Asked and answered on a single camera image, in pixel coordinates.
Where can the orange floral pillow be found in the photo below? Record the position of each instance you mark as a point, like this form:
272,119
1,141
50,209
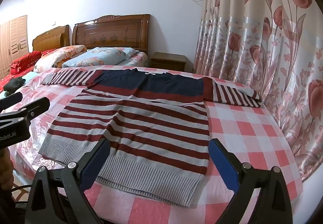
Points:
59,57

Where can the pink floral curtain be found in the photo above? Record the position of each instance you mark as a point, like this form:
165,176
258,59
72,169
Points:
265,44

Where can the wooden nightstand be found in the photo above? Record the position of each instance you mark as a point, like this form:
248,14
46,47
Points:
167,61

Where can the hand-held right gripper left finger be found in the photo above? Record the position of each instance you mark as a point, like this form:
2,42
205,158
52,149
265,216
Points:
93,164

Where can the dark green folded clothes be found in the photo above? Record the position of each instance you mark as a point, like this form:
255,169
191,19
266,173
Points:
14,85

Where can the pink checkered bed cover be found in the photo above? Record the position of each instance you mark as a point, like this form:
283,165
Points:
252,138

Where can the small wooden headboard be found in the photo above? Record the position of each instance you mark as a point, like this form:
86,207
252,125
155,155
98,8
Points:
50,38

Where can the light blue floral quilt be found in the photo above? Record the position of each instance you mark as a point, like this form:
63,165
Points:
101,58

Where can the large carved wooden headboard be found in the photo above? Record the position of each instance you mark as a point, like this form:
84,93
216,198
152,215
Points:
112,33

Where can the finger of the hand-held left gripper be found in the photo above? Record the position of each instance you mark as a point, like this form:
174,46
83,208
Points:
12,99
37,105

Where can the striped knit sweater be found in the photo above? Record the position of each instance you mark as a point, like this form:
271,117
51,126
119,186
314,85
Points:
141,123

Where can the red quilt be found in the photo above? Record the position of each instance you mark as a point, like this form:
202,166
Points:
25,62

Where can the person's left hand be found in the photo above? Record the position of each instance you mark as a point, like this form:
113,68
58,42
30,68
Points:
5,167

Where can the light wooden wardrobe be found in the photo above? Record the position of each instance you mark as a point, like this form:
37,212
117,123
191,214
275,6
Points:
12,42

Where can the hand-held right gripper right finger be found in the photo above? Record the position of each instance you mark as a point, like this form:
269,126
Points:
223,164

